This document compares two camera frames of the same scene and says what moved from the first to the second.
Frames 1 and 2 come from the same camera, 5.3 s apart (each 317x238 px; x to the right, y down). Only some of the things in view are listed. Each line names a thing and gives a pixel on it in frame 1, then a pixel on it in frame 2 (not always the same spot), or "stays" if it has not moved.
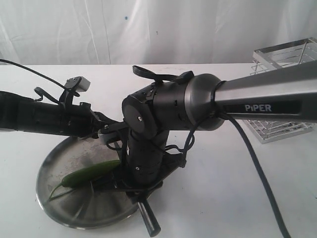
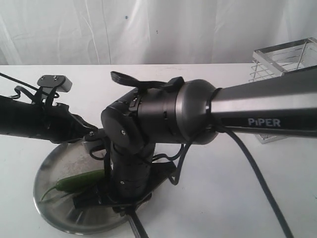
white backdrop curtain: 93,32 stays
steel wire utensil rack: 274,58 stays
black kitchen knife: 152,224 to 138,225
